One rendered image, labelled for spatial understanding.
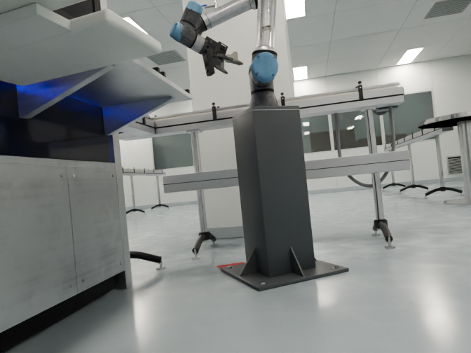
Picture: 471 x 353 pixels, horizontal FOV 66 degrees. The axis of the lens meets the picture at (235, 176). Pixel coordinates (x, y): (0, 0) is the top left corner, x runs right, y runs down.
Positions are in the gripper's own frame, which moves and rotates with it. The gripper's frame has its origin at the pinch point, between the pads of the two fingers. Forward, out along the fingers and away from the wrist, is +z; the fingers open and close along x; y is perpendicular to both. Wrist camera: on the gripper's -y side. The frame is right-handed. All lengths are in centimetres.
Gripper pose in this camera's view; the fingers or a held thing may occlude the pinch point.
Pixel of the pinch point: (235, 70)
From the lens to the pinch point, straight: 186.2
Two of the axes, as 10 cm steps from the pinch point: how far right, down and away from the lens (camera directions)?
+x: -5.2, 0.6, 8.5
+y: 2.6, -9.4, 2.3
